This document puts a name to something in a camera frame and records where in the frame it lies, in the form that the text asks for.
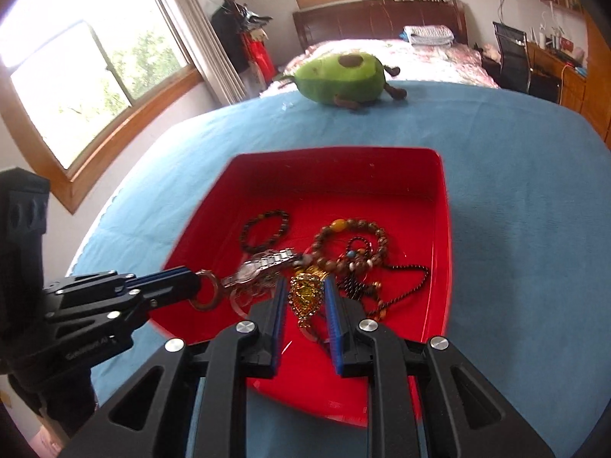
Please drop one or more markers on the gold pendant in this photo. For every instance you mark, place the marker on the gold pendant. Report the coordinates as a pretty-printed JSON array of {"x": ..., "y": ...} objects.
[{"x": 305, "y": 296}]

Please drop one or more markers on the silver metal wristwatch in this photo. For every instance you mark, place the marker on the silver metal wristwatch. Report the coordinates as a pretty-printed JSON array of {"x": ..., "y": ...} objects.
[{"x": 267, "y": 262}]

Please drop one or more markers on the coat rack with clothes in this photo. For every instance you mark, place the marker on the coat rack with clothes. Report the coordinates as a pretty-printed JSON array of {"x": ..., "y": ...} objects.
[{"x": 234, "y": 38}]

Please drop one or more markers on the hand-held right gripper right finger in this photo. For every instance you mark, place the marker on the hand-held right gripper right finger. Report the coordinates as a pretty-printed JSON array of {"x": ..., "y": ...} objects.
[{"x": 334, "y": 324}]

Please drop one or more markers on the green avocado plush toy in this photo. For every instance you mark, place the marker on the green avocado plush toy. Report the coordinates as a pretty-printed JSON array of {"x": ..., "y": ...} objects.
[{"x": 329, "y": 81}]

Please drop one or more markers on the floral bed sheet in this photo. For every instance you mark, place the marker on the floral bed sheet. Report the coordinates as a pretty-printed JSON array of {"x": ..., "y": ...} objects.
[{"x": 429, "y": 64}]

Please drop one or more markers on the wooden desk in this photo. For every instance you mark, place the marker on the wooden desk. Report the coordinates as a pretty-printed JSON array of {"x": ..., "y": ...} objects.
[{"x": 573, "y": 90}]

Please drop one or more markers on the red tin box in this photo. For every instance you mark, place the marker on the red tin box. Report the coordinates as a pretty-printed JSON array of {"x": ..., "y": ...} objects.
[{"x": 334, "y": 186}]

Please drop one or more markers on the folded striped blanket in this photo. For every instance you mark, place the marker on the folded striped blanket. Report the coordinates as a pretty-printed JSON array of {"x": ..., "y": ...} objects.
[{"x": 429, "y": 36}]

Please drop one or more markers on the black office chair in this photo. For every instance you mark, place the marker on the black office chair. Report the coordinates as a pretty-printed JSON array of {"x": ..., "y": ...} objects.
[{"x": 513, "y": 52}]

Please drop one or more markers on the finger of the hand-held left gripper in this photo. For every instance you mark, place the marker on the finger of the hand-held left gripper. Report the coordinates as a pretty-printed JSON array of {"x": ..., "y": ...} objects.
[
  {"x": 167, "y": 276},
  {"x": 176, "y": 292}
]

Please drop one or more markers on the blue blanket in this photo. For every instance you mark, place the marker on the blue blanket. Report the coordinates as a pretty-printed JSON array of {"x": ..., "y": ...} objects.
[{"x": 515, "y": 224}]

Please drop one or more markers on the large wooden-framed window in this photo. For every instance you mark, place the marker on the large wooden-framed window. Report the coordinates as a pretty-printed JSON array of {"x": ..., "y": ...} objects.
[{"x": 71, "y": 81}]

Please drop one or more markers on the wooden wardrobe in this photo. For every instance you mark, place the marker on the wooden wardrobe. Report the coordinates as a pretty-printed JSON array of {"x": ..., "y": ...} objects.
[{"x": 599, "y": 86}]

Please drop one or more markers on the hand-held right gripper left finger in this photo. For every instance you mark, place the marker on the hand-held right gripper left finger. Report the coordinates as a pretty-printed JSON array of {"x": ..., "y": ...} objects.
[{"x": 281, "y": 324}]

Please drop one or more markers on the dark wooden headboard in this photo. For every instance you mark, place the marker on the dark wooden headboard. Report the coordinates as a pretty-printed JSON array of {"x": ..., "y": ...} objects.
[{"x": 353, "y": 21}]

